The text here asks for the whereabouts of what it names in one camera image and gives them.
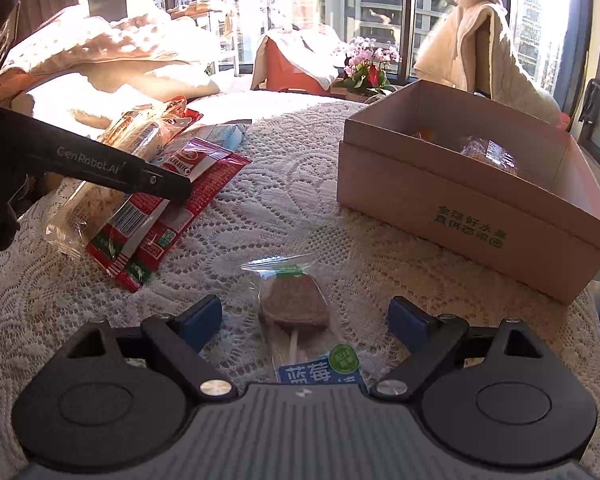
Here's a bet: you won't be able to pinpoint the white cloth on stool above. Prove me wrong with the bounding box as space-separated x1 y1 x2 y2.
261 25 352 87

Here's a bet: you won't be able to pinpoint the red printed snack packet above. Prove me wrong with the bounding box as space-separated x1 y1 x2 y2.
152 137 252 233

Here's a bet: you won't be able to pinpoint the pink potted flowers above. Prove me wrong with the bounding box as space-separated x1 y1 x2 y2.
332 37 404 99

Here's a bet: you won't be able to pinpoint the orange plastic stool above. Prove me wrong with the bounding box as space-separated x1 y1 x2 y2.
252 37 339 96

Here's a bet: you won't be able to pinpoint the long bread packet red seal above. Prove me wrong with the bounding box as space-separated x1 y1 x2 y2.
46 97 203 261

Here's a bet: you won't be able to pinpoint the patterned pink blanket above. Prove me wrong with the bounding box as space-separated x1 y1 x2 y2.
0 4 222 107

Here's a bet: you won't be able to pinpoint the white and blue packet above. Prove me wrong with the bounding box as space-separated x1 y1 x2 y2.
195 122 247 155

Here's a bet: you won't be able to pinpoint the pink cardboard box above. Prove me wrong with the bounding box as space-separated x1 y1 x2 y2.
336 80 600 306

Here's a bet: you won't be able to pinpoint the cream pillow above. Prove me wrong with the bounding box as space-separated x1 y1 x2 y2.
25 66 222 127

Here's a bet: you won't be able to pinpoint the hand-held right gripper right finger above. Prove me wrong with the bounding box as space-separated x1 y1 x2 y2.
369 296 548 403

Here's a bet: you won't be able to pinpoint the brown lollipop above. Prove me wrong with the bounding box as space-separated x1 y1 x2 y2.
240 254 369 394

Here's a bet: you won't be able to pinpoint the clear wrapped bread packet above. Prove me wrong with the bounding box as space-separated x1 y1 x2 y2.
459 136 520 177

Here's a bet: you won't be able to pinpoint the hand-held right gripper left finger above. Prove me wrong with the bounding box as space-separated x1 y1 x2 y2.
55 294 238 403

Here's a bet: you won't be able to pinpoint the red snack packet with barcode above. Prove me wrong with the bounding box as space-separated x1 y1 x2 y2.
85 194 197 293

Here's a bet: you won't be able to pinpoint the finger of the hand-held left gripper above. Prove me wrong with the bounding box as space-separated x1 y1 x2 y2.
0 100 194 207

